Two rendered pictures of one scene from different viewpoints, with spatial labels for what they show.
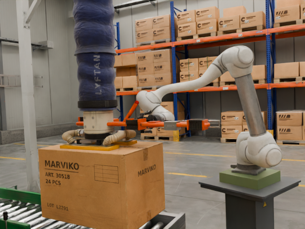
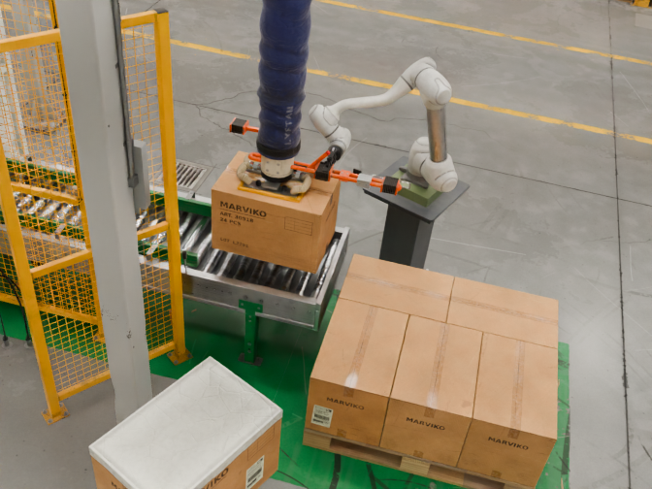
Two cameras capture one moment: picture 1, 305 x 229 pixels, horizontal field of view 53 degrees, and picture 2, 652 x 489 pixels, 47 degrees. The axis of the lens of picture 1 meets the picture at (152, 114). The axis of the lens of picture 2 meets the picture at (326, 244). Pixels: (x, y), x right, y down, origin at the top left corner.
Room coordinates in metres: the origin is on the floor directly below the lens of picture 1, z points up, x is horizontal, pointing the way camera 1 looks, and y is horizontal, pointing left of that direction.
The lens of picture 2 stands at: (-1.45, 1.01, 3.36)
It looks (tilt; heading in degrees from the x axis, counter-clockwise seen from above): 39 degrees down; 342
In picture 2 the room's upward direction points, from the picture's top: 6 degrees clockwise
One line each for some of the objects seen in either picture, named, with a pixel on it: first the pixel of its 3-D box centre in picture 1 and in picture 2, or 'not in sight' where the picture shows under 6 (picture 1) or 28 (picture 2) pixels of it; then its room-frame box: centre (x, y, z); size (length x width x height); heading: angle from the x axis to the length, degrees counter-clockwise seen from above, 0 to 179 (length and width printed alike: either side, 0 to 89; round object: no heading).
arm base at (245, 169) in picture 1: (245, 166); (416, 172); (2.10, -0.63, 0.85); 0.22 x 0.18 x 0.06; 49
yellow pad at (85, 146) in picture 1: (89, 144); (271, 187); (1.68, 0.36, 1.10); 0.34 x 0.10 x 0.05; 62
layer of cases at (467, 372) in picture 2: not in sight; (437, 361); (1.03, -0.47, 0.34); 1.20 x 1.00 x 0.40; 62
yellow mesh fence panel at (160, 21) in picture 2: not in sight; (101, 239); (1.44, 1.22, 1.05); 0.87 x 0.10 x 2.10; 114
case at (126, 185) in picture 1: (102, 179); (276, 211); (1.77, 0.30, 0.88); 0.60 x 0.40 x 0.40; 61
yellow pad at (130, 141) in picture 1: (109, 139); not in sight; (1.85, 0.27, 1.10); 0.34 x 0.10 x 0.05; 62
